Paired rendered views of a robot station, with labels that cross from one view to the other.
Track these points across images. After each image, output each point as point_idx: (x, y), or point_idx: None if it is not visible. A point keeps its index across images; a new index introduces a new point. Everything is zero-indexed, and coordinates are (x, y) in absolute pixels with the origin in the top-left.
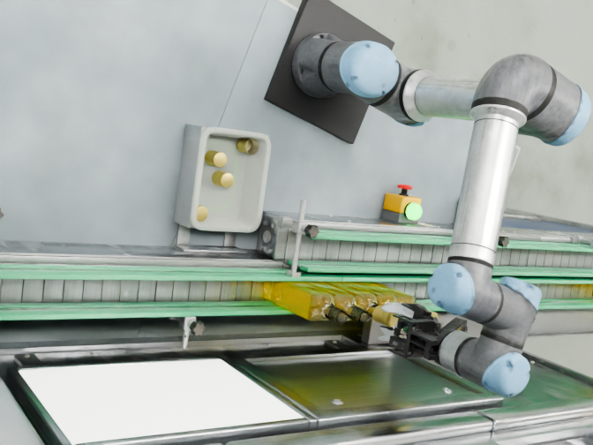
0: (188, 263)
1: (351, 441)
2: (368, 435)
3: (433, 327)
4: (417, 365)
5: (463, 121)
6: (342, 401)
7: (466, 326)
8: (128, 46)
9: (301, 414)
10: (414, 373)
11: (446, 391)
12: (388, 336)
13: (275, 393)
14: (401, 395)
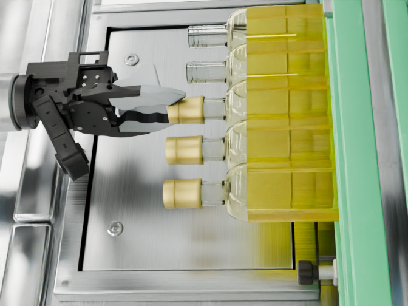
0: None
1: (46, 27)
2: (47, 46)
3: (64, 95)
4: (222, 264)
5: None
6: (132, 68)
7: (61, 163)
8: None
9: (109, 4)
10: (190, 229)
11: (109, 223)
12: (154, 107)
13: (167, 4)
14: (124, 150)
